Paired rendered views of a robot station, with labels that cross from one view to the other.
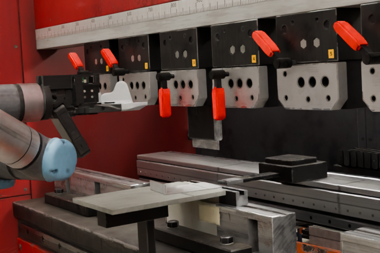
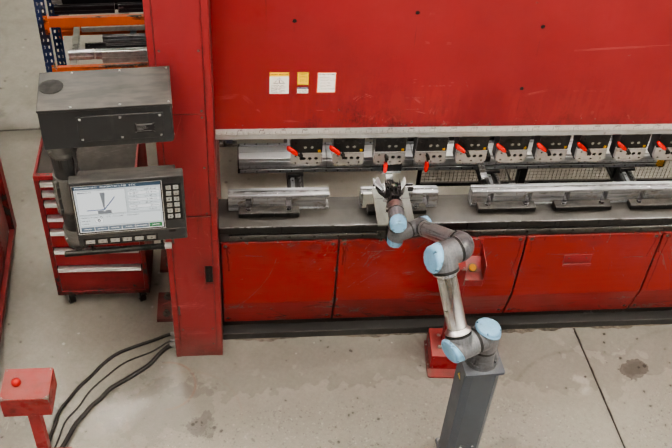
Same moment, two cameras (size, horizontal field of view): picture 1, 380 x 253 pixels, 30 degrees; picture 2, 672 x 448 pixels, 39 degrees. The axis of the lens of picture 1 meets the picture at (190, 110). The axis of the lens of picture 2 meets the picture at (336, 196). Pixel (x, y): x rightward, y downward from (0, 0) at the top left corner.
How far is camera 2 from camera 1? 434 cm
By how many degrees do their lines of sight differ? 69
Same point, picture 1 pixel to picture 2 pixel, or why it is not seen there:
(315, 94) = (475, 159)
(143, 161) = (247, 161)
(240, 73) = (435, 153)
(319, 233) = not seen: hidden behind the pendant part
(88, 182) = (278, 198)
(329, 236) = not seen: hidden behind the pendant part
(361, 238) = (481, 192)
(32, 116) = not seen: hidden behind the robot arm
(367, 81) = (498, 155)
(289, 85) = (462, 157)
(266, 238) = (433, 199)
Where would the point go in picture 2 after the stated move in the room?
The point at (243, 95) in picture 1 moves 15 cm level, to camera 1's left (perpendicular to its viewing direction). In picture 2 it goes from (435, 160) to (422, 177)
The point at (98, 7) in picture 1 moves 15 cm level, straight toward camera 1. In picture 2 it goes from (313, 124) to (343, 132)
